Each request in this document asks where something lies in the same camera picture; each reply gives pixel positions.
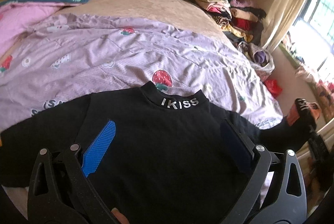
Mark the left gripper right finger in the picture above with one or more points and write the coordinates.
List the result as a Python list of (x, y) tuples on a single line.
[(286, 197)]

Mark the window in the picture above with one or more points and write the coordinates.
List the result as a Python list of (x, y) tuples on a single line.
[(312, 34)]

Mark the lilac strawberry print quilt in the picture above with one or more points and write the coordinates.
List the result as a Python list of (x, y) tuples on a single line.
[(68, 56)]

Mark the red plastic bag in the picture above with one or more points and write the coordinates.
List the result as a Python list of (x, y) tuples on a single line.
[(273, 87)]

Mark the pink quilt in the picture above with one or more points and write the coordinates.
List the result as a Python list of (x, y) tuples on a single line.
[(16, 17)]

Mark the pile of folded clothes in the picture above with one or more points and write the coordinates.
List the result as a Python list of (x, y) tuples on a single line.
[(239, 20)]

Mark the clutter on windowsill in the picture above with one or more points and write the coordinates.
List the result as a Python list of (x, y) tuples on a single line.
[(321, 88)]

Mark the black IKISS sweater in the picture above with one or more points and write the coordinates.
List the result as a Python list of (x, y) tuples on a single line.
[(167, 162)]

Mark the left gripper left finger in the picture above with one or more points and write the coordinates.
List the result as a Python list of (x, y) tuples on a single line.
[(59, 189)]

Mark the purple cloth bundle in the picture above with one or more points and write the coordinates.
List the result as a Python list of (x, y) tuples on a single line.
[(260, 60)]

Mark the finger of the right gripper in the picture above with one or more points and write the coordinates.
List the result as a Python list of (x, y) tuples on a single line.
[(305, 113)]

